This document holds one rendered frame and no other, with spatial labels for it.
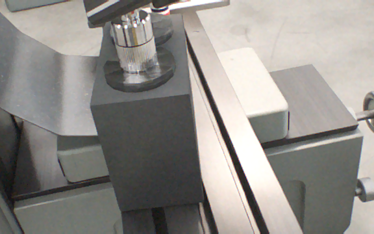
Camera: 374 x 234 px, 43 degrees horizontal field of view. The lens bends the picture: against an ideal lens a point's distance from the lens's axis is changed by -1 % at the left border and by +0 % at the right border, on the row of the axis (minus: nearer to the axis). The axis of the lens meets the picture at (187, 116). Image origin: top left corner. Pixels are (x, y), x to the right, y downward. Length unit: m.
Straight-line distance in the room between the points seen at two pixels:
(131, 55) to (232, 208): 0.25
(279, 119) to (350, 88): 1.60
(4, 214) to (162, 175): 0.52
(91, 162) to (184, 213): 0.38
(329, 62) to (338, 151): 1.70
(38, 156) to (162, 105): 0.63
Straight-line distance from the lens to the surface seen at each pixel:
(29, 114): 0.94
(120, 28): 0.56
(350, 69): 2.76
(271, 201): 0.68
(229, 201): 0.68
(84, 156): 1.00
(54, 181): 1.08
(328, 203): 1.26
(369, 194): 1.27
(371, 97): 1.32
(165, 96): 0.56
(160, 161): 0.62
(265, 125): 1.03
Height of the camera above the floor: 1.47
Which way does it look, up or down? 37 degrees down
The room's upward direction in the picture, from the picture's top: 8 degrees counter-clockwise
